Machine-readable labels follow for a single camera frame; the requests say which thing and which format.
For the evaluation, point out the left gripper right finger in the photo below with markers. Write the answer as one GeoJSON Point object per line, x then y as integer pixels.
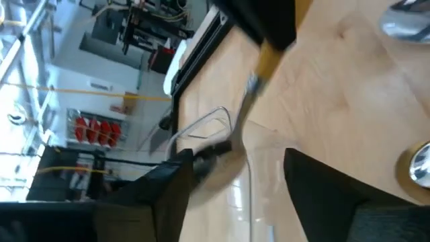
{"type": "Point", "coordinates": [319, 191]}

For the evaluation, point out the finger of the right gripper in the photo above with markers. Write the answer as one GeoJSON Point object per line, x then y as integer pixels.
{"type": "Point", "coordinates": [258, 20]}

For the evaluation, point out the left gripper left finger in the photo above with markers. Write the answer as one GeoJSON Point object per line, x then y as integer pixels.
{"type": "Point", "coordinates": [174, 188]}

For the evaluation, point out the clear plastic bin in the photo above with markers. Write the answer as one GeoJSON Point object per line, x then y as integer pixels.
{"type": "Point", "coordinates": [262, 188]}

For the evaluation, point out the red storage bins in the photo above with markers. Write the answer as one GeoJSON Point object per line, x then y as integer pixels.
{"type": "Point", "coordinates": [97, 129]}

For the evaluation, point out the black aluminium table frame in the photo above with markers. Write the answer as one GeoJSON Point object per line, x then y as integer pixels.
{"type": "Point", "coordinates": [201, 64]}

